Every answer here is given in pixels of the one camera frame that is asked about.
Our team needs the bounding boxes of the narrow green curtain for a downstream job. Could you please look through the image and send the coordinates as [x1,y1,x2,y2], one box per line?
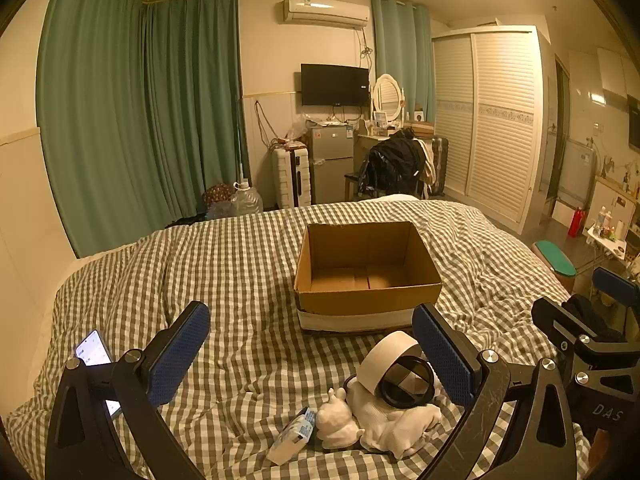
[372,0,436,123]

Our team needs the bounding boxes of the white louvred wardrobe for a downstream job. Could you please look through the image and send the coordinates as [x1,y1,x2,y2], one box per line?
[431,26,556,235]

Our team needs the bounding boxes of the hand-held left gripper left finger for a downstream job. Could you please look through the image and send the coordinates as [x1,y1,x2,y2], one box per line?
[45,301,211,480]

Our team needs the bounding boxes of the cardboard box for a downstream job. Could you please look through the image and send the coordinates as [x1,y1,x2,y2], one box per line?
[293,221,444,333]

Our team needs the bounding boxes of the checked blanket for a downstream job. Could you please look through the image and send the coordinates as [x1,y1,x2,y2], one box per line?
[2,199,593,480]

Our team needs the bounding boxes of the white appliance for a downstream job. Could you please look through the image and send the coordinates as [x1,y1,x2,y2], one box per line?
[557,137,601,196]

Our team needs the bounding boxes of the small white side table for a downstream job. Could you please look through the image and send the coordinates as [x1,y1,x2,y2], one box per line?
[586,222,631,262]

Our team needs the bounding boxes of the white hair dryer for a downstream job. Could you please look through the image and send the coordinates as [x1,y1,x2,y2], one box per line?
[360,331,438,407]

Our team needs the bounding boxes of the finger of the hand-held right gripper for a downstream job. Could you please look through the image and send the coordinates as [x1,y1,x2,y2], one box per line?
[591,266,640,312]
[531,296,608,361]

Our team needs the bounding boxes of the white air conditioner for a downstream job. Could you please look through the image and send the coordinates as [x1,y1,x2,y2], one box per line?
[278,0,372,30]

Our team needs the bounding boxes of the grey small fridge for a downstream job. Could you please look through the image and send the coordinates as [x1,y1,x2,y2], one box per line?
[306,124,357,205]

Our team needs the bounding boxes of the smartphone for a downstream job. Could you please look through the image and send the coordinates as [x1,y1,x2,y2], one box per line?
[75,329,123,420]

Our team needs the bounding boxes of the dark wooden chair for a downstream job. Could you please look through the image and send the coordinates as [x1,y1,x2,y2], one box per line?
[344,171,366,202]

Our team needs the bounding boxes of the small white blue packet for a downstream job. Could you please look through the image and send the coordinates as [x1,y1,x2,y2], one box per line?
[266,406,318,465]

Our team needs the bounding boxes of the plastic bag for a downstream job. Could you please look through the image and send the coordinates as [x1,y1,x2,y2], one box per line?
[284,119,309,149]

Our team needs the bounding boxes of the white tote bag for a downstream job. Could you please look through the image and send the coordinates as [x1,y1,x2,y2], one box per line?
[417,139,437,196]

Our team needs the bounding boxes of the white oval mirror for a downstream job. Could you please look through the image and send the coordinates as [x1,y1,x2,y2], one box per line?
[372,74,405,128]

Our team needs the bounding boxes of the clear water jug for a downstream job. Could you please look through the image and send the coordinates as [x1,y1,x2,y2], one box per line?
[230,180,264,216]

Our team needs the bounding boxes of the red bottle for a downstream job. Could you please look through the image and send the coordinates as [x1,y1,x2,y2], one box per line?
[567,206,587,238]

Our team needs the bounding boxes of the white suitcase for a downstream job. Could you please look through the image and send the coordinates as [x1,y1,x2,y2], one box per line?
[271,146,312,209]

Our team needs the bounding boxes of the white cloth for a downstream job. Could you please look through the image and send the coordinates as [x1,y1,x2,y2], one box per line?
[345,375,443,458]

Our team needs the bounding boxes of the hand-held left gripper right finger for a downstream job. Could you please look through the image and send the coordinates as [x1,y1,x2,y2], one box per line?
[411,302,593,480]

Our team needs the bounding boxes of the wall cable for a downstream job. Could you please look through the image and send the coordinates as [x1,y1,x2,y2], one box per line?
[254,100,277,147]

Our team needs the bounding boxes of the black jacket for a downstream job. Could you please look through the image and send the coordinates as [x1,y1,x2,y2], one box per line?
[357,130,426,198]

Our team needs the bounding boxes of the white dressing table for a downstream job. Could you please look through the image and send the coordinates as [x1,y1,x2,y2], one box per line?
[356,120,436,161]

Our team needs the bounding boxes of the dark suitcase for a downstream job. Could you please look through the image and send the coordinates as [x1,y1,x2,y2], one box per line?
[427,136,450,197]

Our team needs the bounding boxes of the green topped stool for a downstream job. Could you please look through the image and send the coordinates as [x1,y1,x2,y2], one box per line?
[532,240,578,291]

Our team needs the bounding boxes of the brown patterned bag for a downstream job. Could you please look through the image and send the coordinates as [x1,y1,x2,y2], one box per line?
[202,183,236,211]

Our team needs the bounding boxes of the large green curtain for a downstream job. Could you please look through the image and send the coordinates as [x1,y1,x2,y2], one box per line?
[36,0,251,258]

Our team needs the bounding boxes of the black wall television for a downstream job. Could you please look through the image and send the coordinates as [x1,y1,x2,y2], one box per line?
[300,63,370,108]

